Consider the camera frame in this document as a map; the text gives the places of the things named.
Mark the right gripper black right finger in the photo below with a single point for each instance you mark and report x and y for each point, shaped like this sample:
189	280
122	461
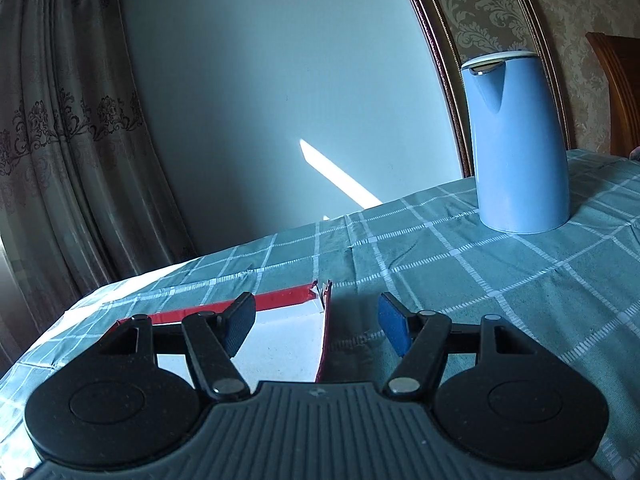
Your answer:
493	391

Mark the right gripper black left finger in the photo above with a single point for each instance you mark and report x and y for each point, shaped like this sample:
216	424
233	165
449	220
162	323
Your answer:
140	390

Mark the teal checked tablecloth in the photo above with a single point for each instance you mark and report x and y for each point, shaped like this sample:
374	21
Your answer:
574	289

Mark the red white shallow box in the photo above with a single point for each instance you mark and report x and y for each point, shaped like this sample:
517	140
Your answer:
286	342

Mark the patterned beige curtain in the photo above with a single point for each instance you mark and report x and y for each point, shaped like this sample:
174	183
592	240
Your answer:
84	200

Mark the blue electric kettle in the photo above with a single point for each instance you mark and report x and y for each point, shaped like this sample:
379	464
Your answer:
519	156

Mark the brown wooden chair back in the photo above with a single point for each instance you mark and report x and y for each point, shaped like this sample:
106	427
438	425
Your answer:
619	59

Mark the brown wooden wall frame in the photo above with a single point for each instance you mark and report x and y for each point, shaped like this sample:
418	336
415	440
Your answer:
440	39

